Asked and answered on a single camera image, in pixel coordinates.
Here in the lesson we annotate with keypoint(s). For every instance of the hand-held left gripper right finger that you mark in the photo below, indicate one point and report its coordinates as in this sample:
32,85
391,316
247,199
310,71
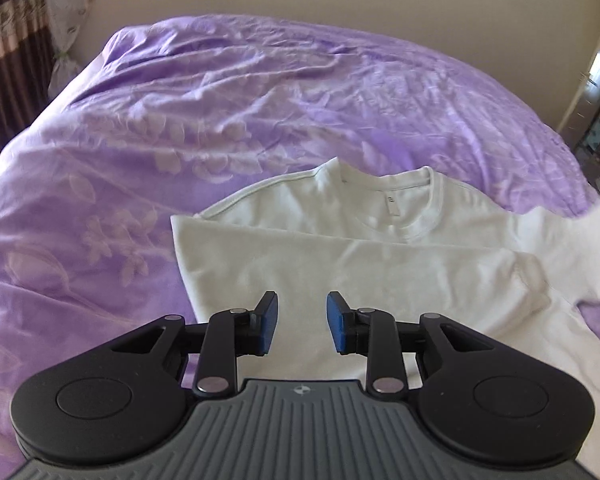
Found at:
336,322

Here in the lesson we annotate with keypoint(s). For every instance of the white door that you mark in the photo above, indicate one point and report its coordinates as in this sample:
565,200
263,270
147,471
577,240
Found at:
587,60

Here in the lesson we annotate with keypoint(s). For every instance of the brown striped curtain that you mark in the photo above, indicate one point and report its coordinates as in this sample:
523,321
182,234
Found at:
10,45

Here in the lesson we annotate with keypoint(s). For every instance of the purple floral bed cover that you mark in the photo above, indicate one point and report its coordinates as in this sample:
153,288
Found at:
205,110

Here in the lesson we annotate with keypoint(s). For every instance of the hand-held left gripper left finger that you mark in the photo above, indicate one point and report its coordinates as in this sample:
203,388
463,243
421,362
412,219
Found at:
267,322

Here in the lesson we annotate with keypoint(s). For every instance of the white t-shirt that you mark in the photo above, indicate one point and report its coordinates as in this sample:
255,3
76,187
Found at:
300,240

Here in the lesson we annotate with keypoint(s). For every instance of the white floral curtain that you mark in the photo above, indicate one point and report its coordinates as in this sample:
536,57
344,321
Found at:
70,5

